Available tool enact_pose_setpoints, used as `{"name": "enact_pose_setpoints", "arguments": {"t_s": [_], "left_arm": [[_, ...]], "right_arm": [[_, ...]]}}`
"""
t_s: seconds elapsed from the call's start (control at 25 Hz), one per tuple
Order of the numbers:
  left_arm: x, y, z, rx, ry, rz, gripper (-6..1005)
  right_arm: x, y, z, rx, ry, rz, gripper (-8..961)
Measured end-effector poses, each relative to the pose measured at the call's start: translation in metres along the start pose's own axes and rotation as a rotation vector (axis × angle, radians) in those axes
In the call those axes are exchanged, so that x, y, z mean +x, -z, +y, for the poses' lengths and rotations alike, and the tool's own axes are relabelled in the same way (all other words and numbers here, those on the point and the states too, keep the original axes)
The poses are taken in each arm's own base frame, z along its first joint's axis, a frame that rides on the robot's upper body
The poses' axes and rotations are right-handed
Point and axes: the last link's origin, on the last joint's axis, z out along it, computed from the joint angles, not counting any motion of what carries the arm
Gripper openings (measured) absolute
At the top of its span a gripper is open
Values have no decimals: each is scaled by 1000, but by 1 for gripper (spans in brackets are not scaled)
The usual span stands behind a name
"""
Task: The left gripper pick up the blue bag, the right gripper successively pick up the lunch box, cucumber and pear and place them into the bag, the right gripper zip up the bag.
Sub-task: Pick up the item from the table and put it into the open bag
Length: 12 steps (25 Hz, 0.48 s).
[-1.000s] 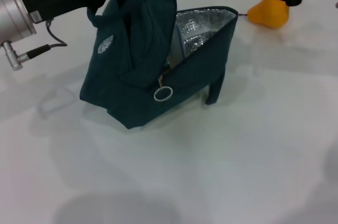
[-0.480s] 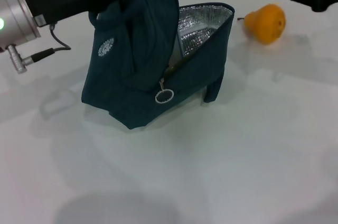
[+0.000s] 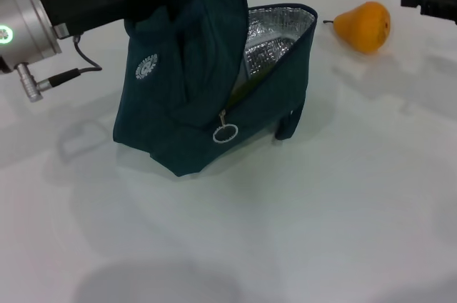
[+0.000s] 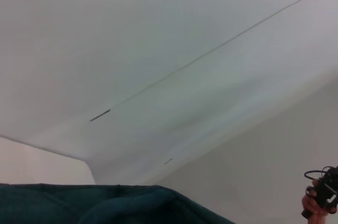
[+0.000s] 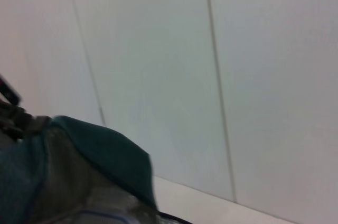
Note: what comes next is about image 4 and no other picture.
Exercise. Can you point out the orange pear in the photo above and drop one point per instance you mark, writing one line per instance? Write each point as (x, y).
(310, 204)

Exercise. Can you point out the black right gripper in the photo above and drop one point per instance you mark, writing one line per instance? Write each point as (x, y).
(327, 189)

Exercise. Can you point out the dark teal fabric lunch bag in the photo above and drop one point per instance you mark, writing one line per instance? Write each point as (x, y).
(52, 203)

